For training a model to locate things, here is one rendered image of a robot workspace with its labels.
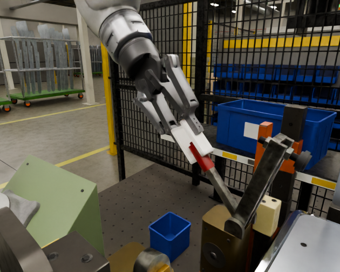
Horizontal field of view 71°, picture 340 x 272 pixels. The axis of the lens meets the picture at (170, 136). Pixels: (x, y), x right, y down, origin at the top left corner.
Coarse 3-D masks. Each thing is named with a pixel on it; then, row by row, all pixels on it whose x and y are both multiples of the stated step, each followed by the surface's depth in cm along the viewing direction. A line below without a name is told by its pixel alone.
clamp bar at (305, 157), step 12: (264, 144) 32; (276, 144) 30; (288, 144) 31; (264, 156) 31; (276, 156) 30; (288, 156) 30; (300, 156) 29; (264, 168) 31; (276, 168) 33; (300, 168) 29; (252, 180) 33; (264, 180) 32; (252, 192) 34; (264, 192) 35; (240, 204) 35; (252, 204) 34; (240, 216) 36; (252, 216) 38
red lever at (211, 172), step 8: (192, 144) 40; (192, 152) 40; (200, 160) 39; (208, 160) 39; (208, 168) 39; (208, 176) 39; (216, 176) 39; (216, 184) 39; (224, 184) 39; (224, 192) 38; (224, 200) 38; (232, 200) 38; (232, 208) 38; (232, 216) 38
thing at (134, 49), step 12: (132, 48) 41; (144, 48) 41; (156, 48) 43; (120, 60) 43; (132, 60) 41; (144, 60) 42; (156, 60) 41; (132, 72) 44; (144, 72) 43; (156, 72) 41
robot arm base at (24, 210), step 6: (6, 192) 74; (12, 192) 75; (12, 198) 67; (18, 198) 70; (12, 204) 65; (18, 204) 67; (24, 204) 67; (30, 204) 67; (36, 204) 67; (12, 210) 64; (18, 210) 65; (24, 210) 66; (30, 210) 66; (36, 210) 66; (18, 216) 65; (24, 216) 65; (30, 216) 66; (24, 222) 65
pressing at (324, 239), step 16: (288, 224) 46; (304, 224) 46; (320, 224) 46; (336, 224) 47; (272, 240) 42; (288, 240) 42; (304, 240) 42; (320, 240) 42; (336, 240) 42; (272, 256) 39; (288, 256) 39; (304, 256) 39; (320, 256) 39; (336, 256) 39
